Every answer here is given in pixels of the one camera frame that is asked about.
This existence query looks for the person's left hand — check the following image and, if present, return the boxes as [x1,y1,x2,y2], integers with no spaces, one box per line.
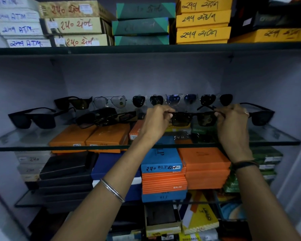
[140,104,176,145]

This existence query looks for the person's right hand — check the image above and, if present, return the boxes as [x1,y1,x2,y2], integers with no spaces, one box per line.
[214,103,254,164]

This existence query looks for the black sunglasses with brown lenses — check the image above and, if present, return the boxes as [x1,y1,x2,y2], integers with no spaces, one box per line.
[169,105,227,127]

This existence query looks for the person's right forearm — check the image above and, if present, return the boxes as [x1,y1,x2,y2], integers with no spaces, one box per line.
[231,159,301,241]

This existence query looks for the person's left forearm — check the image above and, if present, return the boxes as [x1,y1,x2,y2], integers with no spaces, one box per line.
[51,134,159,241]

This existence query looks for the blue lens aviator sunglasses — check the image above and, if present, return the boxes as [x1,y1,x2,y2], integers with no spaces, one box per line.
[165,94,198,107]

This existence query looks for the dark lens aviator sunglasses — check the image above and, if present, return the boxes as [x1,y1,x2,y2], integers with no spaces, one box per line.
[199,94,233,107]
[132,94,164,108]

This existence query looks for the small orange labelled box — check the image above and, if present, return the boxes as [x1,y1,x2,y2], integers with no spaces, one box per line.
[128,119,145,141]

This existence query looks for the light blue handwritten box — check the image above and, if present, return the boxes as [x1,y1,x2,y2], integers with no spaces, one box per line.
[141,135,183,174]

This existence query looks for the black square sunglasses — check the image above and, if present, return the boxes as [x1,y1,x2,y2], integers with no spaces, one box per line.
[239,102,275,126]

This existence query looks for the glossy black slim sunglasses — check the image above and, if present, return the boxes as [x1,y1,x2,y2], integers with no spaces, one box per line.
[94,111,137,127]

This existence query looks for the black wristband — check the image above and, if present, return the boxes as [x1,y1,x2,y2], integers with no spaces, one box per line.
[231,160,260,171]

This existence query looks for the stack of large orange boxes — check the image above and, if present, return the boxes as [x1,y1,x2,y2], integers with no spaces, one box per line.
[178,147,232,190]

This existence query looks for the clear lens aviator glasses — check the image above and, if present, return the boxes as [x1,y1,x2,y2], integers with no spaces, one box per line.
[92,95,128,110]

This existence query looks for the stack of green boxes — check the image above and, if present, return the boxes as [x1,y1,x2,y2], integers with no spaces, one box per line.
[223,129,283,194]

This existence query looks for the orange flat box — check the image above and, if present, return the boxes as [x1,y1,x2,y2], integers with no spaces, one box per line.
[49,124,97,153]
[85,123,130,153]

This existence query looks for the stack of thin orange boxes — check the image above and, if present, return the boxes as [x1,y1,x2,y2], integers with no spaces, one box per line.
[141,170,188,195]

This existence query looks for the dark wooden shelf board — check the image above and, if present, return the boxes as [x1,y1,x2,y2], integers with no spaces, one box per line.
[0,42,301,56]

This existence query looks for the blue flat box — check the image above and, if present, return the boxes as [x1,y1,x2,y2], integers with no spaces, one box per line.
[141,190,188,203]

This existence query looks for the dark blue box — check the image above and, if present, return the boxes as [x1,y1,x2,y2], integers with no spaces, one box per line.
[91,152,142,202]

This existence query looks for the black wraparound sunglasses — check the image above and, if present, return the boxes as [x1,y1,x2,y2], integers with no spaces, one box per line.
[75,107,118,129]

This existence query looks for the teal box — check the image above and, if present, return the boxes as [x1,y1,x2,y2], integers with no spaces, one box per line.
[112,17,170,36]
[114,35,170,46]
[116,3,176,21]

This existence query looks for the black sunglasses with amber lenses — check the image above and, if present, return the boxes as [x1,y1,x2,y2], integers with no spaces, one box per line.
[54,96,93,111]

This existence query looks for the silver bangle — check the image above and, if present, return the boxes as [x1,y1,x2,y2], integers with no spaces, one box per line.
[99,178,125,204]

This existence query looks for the open box with black wallet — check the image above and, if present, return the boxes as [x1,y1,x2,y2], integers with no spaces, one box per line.
[144,203,182,238]

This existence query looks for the yellow and white box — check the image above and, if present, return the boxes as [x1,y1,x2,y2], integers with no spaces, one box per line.
[182,190,220,235]

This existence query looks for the long yellow handwritten box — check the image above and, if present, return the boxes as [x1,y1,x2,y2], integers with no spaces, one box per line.
[228,27,301,44]

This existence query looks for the beige handwritten box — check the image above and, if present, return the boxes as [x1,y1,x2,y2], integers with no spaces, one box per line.
[38,0,116,23]
[52,34,114,47]
[44,17,112,35]

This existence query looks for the stack of matte black boxes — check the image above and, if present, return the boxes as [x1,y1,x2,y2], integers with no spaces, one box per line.
[37,151,99,214]

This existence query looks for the chunky matte black sunglasses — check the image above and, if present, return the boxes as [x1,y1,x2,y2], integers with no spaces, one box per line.
[8,107,76,130]

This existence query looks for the stack of pale grey boxes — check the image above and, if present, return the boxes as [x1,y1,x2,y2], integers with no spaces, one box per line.
[15,151,54,183]

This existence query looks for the white handwritten box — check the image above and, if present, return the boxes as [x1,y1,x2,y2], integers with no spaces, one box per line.
[0,22,44,39]
[0,0,39,9]
[0,8,41,23]
[6,38,52,48]

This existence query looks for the small glass shelf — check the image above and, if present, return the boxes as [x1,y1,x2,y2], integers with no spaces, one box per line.
[14,190,91,208]

